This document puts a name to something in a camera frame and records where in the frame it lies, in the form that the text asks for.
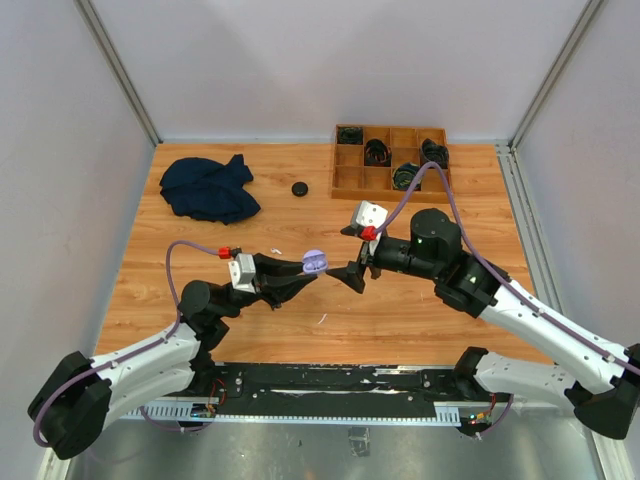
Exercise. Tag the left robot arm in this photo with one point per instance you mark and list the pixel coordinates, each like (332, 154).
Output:
(84, 395)

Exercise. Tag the wooden divided tray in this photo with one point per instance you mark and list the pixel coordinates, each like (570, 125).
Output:
(353, 180)

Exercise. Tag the rolled dark tie right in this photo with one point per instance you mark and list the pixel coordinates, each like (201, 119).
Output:
(430, 151)

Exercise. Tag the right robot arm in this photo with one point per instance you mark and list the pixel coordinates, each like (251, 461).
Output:
(597, 379)

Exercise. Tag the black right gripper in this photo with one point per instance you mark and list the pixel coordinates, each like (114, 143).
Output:
(352, 275)

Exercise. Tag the aluminium frame rail left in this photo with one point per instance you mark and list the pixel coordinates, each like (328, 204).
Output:
(98, 31)

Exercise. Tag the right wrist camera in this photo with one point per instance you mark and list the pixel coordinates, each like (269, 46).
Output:
(368, 214)

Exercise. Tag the purple round charging case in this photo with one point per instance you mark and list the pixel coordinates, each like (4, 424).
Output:
(314, 262)

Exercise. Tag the aluminium frame rail right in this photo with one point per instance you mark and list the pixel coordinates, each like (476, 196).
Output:
(508, 151)

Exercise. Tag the aluminium frame rail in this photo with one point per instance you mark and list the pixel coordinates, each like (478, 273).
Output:
(98, 31)
(508, 151)

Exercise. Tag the rolled blue yellow tie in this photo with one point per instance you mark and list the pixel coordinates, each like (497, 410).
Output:
(403, 176)

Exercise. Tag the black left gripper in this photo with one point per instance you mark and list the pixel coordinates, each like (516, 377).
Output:
(276, 280)

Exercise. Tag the rolled dark tie back-left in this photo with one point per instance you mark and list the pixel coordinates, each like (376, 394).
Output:
(349, 135)

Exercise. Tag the dark blue cloth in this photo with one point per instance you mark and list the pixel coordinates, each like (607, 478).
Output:
(206, 190)

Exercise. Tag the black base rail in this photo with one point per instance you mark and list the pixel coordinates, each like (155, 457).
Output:
(327, 391)

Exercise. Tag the black round charging case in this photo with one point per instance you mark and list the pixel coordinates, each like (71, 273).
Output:
(299, 189)

